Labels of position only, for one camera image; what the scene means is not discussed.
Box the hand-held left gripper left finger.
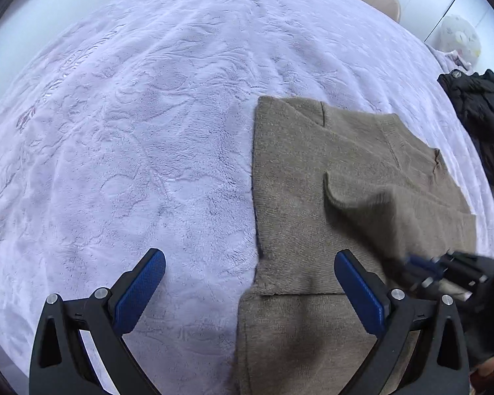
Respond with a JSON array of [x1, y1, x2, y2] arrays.
[[28, 248, 166, 395]]

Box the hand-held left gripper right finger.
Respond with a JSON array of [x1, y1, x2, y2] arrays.
[[334, 249, 471, 395]]

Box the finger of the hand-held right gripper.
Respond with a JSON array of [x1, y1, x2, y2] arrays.
[[405, 255, 453, 276], [407, 274, 447, 294]]

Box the brown knitted sweater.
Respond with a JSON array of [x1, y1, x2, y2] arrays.
[[234, 95, 480, 395]]

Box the lavender fleece blanket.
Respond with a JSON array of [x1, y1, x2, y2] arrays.
[[0, 0, 494, 379]]

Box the black jacket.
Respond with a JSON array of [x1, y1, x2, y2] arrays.
[[437, 69, 494, 190]]

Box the white printed pillow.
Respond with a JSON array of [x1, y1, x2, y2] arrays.
[[436, 14, 482, 66]]

